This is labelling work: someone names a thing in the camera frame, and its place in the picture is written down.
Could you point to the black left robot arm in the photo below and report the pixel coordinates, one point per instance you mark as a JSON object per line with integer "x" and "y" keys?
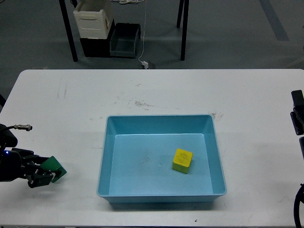
{"x": 7, "y": 142}

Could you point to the yellow block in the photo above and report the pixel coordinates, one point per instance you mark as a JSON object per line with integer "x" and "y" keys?
{"x": 182, "y": 160}

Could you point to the black left table leg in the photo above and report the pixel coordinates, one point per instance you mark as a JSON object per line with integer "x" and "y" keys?
{"x": 68, "y": 30}

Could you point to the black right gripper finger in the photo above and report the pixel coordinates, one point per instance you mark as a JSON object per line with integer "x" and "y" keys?
{"x": 297, "y": 116}
{"x": 298, "y": 98}

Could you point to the cream plastic container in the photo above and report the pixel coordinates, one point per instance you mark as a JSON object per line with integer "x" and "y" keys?
{"x": 94, "y": 18}

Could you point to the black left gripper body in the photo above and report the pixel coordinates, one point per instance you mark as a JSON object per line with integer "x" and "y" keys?
{"x": 22, "y": 157}

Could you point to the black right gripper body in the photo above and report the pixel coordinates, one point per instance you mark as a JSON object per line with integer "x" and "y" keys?
{"x": 301, "y": 152}

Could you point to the green block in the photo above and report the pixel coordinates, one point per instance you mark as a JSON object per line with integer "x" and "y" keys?
{"x": 53, "y": 165}

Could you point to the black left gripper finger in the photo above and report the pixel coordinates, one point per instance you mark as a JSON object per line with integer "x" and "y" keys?
{"x": 39, "y": 160}
{"x": 44, "y": 178}

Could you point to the black box under container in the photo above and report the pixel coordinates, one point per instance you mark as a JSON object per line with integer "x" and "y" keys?
{"x": 97, "y": 47}

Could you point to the black right table leg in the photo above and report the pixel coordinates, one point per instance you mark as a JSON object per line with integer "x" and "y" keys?
{"x": 183, "y": 13}

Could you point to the dark grey storage bin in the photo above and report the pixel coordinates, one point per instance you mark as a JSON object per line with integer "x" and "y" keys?
{"x": 124, "y": 40}

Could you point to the black table leg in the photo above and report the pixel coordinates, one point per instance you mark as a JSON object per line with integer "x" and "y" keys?
{"x": 183, "y": 13}
{"x": 68, "y": 30}

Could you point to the blue plastic tray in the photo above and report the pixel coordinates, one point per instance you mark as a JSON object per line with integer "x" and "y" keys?
{"x": 137, "y": 157}

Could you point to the white power adapter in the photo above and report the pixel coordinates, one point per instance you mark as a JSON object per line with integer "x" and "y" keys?
{"x": 145, "y": 64}

